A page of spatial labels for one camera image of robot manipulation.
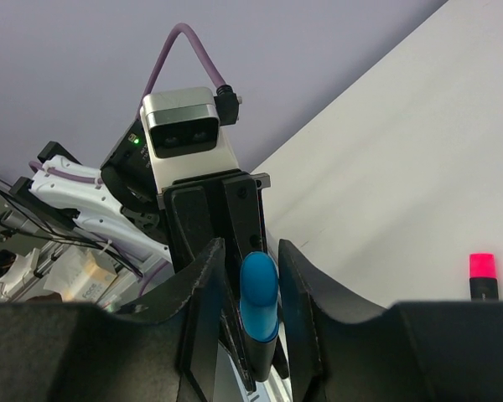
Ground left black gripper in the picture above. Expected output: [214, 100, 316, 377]
[158, 170, 273, 277]

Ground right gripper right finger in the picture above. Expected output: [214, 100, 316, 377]
[278, 240, 503, 401]

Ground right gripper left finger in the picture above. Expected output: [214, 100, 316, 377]
[0, 239, 226, 401]

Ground black blue highlighter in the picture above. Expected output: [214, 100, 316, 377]
[245, 332, 277, 382]

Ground blue cap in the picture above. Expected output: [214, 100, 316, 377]
[240, 251, 278, 343]

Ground black pink highlighter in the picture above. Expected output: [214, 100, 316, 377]
[469, 253, 500, 302]

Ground pink cap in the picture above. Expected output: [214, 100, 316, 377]
[469, 253, 497, 280]

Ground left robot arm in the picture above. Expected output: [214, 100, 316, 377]
[11, 117, 270, 276]

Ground cardboard boxes in background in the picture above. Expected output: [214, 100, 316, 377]
[44, 246, 117, 303]

